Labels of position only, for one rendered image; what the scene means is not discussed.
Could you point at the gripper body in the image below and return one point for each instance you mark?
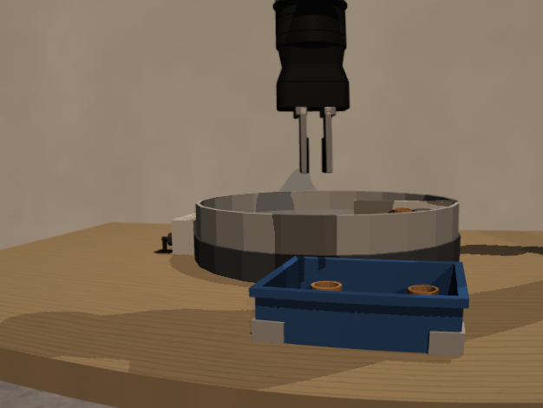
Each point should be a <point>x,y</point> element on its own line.
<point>311,40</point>

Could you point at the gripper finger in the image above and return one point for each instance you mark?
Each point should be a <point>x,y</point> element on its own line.
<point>327,113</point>
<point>301,113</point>

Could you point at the bronze bushing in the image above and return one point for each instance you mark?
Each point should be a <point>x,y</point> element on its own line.
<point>420,289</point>
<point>401,210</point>
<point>326,285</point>

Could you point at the dark blue crate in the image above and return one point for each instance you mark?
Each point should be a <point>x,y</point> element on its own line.
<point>385,318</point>

